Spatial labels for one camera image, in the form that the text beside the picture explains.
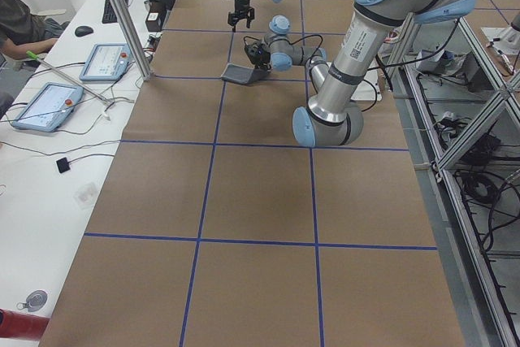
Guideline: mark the aluminium truss frame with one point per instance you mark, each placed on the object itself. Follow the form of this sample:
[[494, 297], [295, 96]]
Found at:
[[461, 119]]

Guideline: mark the blue teach pendant near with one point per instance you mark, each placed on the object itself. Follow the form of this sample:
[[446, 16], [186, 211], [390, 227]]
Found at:
[[49, 108]]

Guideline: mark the black power box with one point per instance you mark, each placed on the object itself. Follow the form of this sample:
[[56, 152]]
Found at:
[[156, 16]]

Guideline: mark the blue teach pendant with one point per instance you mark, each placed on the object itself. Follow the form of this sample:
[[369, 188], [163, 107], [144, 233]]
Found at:
[[49, 108], [106, 63]]

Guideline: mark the red cylinder object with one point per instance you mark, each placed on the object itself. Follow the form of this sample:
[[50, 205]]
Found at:
[[21, 326]]

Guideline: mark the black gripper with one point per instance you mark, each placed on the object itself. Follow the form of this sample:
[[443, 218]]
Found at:
[[261, 57], [242, 6]]

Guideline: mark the blue teach pendant far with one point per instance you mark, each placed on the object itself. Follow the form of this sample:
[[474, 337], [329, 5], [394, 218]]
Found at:
[[106, 63]]

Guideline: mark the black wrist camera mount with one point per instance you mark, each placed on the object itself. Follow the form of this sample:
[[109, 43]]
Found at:
[[253, 46]]

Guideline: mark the small black square pad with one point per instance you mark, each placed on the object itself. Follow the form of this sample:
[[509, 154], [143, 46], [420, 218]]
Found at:
[[63, 165]]

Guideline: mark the aluminium frame post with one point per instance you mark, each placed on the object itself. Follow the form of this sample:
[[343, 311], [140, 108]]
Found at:
[[131, 36]]

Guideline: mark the black computer mouse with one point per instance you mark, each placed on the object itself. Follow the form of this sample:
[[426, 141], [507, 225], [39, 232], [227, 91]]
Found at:
[[83, 30]]

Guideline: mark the seated person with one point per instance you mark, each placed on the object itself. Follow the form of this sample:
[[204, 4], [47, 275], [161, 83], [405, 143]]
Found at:
[[23, 31]]

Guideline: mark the pink and grey towel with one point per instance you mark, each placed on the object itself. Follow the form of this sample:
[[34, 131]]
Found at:
[[241, 75]]

